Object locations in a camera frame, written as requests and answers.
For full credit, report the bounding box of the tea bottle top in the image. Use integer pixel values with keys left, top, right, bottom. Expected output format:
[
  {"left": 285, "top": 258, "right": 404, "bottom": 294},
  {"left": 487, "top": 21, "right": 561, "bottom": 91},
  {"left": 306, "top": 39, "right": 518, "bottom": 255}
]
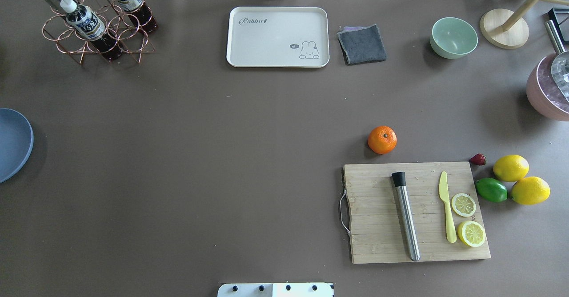
[{"left": 60, "top": 0, "right": 122, "bottom": 60}]

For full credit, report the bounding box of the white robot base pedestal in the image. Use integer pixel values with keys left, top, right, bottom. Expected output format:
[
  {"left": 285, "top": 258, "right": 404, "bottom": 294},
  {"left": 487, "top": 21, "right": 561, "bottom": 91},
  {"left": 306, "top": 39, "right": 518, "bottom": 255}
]
[{"left": 217, "top": 282, "right": 335, "bottom": 297}]

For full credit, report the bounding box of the cream rabbit tray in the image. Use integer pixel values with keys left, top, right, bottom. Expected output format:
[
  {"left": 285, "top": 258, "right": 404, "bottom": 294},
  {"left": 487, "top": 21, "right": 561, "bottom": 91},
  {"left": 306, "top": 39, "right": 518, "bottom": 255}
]
[{"left": 226, "top": 7, "right": 330, "bottom": 68}]

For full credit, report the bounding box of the orange mandarin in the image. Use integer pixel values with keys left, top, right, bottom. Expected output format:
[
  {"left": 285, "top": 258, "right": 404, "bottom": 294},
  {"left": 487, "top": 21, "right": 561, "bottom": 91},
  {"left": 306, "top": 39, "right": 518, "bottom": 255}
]
[{"left": 367, "top": 125, "right": 398, "bottom": 155}]

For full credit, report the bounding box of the blue plate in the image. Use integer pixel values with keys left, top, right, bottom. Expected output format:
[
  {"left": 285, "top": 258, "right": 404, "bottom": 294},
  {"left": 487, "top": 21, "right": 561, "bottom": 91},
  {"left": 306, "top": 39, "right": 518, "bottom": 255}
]
[{"left": 0, "top": 108, "right": 34, "bottom": 182}]

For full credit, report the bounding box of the lemon half near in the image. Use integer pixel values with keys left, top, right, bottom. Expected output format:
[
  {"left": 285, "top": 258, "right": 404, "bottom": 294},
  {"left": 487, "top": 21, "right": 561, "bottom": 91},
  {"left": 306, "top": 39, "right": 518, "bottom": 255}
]
[{"left": 451, "top": 193, "right": 477, "bottom": 217}]

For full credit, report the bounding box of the yellow plastic knife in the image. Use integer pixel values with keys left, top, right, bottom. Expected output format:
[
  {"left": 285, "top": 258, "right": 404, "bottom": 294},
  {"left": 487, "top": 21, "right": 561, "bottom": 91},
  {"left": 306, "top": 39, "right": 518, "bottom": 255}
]
[{"left": 438, "top": 171, "right": 457, "bottom": 244}]

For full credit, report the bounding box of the wooden cutting board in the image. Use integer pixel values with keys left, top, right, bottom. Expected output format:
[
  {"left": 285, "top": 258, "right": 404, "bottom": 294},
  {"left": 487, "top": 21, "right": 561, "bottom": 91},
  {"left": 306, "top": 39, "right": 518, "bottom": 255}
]
[{"left": 343, "top": 161, "right": 491, "bottom": 264}]

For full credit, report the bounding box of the yellow lemon near strawberry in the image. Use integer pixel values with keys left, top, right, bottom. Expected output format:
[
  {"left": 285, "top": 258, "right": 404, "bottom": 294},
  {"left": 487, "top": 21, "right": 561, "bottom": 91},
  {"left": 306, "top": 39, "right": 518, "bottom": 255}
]
[{"left": 493, "top": 154, "right": 529, "bottom": 182}]

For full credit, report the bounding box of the green bowl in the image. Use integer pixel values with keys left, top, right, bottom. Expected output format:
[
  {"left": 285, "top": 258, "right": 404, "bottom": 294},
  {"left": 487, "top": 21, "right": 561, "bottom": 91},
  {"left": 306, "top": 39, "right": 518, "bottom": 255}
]
[{"left": 429, "top": 17, "right": 478, "bottom": 59}]

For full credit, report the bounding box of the yellow lemon outer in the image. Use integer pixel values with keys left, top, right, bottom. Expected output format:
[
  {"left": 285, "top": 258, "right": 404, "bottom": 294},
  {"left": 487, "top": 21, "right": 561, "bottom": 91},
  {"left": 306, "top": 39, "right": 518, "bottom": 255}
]
[{"left": 510, "top": 176, "right": 551, "bottom": 205}]

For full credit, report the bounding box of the steel muddler black tip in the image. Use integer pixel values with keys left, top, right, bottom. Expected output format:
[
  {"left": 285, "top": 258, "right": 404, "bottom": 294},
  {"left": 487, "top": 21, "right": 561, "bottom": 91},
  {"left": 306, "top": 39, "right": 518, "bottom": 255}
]
[{"left": 391, "top": 172, "right": 421, "bottom": 262}]

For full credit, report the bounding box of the red strawberry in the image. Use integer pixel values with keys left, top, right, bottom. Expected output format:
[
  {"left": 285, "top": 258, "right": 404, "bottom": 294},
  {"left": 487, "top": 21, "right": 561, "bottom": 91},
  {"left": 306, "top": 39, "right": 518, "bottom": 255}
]
[{"left": 469, "top": 153, "right": 486, "bottom": 166}]

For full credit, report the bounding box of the metal ice scoop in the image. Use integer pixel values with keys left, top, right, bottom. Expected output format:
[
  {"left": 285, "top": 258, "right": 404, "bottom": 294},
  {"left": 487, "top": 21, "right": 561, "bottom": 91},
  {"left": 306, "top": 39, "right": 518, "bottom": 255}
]
[{"left": 546, "top": 20, "right": 569, "bottom": 101}]

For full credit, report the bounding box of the wooden cup stand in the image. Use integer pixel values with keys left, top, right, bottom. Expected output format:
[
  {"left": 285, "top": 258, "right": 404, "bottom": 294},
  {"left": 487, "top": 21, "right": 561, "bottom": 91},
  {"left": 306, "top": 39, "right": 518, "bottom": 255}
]
[{"left": 479, "top": 0, "right": 569, "bottom": 49}]

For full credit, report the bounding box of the clear ice cubes pile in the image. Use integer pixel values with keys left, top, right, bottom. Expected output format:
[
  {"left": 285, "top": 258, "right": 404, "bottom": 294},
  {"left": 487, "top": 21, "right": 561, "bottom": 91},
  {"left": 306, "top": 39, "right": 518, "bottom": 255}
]
[{"left": 536, "top": 59, "right": 569, "bottom": 113}]

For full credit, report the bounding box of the grey folded cloth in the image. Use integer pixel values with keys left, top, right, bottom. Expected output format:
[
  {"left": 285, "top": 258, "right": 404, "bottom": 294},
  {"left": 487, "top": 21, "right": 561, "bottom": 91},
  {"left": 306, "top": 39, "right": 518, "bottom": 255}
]
[{"left": 337, "top": 24, "right": 387, "bottom": 65}]

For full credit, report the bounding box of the tea bottle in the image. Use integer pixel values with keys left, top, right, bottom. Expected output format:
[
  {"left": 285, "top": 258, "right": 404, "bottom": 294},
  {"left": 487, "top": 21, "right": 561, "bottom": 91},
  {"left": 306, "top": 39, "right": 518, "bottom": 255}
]
[
  {"left": 116, "top": 0, "right": 158, "bottom": 34},
  {"left": 60, "top": 0, "right": 122, "bottom": 60}
]

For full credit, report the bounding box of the pink bowl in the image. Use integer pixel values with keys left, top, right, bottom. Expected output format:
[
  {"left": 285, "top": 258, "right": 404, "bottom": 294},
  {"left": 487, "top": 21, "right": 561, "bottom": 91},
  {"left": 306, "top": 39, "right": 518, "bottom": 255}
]
[{"left": 526, "top": 53, "right": 569, "bottom": 121}]

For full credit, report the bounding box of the copper wire bottle rack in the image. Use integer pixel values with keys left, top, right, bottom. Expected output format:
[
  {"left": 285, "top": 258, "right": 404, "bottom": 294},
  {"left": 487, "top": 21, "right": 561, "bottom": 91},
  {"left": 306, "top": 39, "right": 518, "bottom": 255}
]
[{"left": 41, "top": 0, "right": 157, "bottom": 64}]

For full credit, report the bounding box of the green lime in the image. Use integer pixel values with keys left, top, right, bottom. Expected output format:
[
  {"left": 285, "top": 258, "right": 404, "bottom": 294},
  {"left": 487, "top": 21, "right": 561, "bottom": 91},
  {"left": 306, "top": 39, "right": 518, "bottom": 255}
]
[{"left": 475, "top": 177, "right": 508, "bottom": 203}]

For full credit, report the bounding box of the tea bottle lower left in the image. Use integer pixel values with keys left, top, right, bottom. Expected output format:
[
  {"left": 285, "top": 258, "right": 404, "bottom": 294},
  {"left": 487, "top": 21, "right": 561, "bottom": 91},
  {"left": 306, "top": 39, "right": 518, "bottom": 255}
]
[{"left": 116, "top": 0, "right": 158, "bottom": 34}]

